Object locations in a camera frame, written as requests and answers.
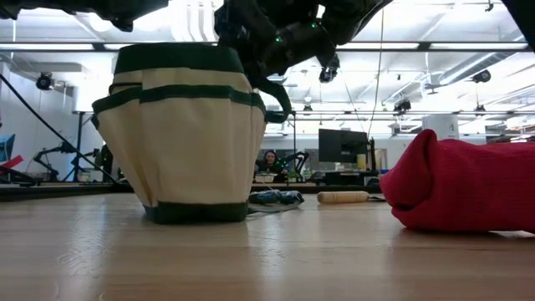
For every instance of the grey metal garden hand tool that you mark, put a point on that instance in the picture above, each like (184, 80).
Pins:
(278, 197)

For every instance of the black background robot arm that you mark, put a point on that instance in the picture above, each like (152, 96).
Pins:
(50, 161)
(299, 161)

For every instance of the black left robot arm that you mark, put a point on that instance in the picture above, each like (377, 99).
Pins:
(125, 10)

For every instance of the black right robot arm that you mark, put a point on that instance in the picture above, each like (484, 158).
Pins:
(524, 18)

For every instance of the black ceiling spotlight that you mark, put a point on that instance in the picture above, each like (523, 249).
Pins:
(402, 105)
(307, 109)
(329, 73)
(44, 81)
(481, 76)

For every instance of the black overhead light bar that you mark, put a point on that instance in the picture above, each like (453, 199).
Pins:
(426, 47)

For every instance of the black pole stand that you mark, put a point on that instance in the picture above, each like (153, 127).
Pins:
(294, 138)

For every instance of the black computer monitor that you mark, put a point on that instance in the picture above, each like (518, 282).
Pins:
(342, 146)

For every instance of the person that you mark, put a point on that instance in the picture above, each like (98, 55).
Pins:
(271, 165)

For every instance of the white box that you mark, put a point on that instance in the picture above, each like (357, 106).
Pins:
(441, 127)

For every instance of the white tub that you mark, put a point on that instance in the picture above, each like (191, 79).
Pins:
(266, 178)

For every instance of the blue chair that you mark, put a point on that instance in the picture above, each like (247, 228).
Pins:
(6, 146)

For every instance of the black metal table frame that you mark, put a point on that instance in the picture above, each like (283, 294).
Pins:
(50, 192)

